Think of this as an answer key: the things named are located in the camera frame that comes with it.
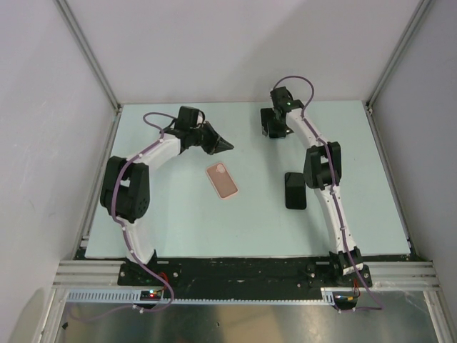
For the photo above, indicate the pink phone case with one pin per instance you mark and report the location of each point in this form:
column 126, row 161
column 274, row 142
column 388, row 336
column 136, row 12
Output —
column 221, row 180

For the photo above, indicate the left control board with LEDs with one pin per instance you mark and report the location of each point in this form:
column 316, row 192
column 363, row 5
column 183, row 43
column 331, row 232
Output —
column 150, row 294

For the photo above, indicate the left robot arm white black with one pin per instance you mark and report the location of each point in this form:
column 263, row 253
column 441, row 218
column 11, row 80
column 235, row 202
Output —
column 125, row 191

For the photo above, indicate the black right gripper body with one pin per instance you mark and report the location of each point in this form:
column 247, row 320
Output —
column 268, row 115

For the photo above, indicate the white slotted cable duct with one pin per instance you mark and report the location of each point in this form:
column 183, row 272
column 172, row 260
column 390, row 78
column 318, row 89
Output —
column 132, row 296

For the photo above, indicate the aluminium front rail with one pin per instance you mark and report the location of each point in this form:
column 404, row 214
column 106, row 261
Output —
column 407, row 276

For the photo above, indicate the black phone case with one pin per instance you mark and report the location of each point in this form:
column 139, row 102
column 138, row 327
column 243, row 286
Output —
column 295, row 191

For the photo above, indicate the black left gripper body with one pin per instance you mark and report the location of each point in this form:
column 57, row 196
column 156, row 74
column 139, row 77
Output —
column 206, row 138

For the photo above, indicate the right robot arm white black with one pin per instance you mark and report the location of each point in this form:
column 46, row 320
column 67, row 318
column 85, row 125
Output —
column 322, row 172

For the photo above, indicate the right aluminium frame post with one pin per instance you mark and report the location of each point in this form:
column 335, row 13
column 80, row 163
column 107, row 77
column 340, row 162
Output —
column 414, row 24

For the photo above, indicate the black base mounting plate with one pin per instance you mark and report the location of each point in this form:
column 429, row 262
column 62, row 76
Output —
column 280, row 278

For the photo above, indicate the dark teal smartphone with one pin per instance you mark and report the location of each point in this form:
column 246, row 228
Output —
column 295, row 193

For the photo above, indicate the aluminium frame post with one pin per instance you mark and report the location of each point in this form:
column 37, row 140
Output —
column 87, row 52
column 414, row 24

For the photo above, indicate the right control board with wires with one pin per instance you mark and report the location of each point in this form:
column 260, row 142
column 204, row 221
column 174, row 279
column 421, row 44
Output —
column 345, row 301

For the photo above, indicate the black smartphone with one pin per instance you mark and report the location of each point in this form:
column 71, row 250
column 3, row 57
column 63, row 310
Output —
column 278, row 134

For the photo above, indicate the left aluminium frame post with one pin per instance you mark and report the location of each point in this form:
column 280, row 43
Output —
column 87, row 52

